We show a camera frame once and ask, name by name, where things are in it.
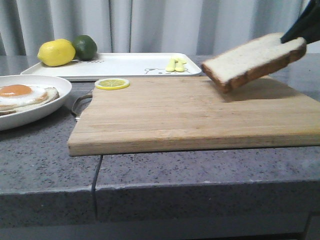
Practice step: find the yellow-green small utensil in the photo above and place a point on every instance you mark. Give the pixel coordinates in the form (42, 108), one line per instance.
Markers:
(179, 65)
(171, 66)

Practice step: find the wooden cutting board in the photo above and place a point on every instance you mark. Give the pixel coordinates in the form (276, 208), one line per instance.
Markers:
(158, 114)

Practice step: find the green lime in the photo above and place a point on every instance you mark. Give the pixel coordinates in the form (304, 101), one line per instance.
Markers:
(85, 47)

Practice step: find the white rectangular tray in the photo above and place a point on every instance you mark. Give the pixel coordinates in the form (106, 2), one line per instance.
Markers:
(108, 65)

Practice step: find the lemon slice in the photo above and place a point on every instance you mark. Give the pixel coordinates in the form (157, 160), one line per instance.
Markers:
(112, 83)

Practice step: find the cutting board strap handle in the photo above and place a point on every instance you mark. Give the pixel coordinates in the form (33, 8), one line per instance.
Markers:
(76, 109)

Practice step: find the bread slice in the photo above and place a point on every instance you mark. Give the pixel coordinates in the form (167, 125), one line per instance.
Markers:
(53, 94)
(252, 60)

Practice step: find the fried egg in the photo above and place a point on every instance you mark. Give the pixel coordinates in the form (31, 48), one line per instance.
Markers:
(19, 95)

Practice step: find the yellow lemon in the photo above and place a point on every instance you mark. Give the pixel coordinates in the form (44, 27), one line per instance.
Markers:
(56, 52)

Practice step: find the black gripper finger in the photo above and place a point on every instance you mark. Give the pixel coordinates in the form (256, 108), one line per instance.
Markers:
(307, 26)

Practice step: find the grey curtain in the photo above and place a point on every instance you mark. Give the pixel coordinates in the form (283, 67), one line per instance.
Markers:
(192, 27)

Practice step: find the white oval plate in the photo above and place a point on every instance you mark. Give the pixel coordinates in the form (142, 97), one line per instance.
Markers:
(18, 119)

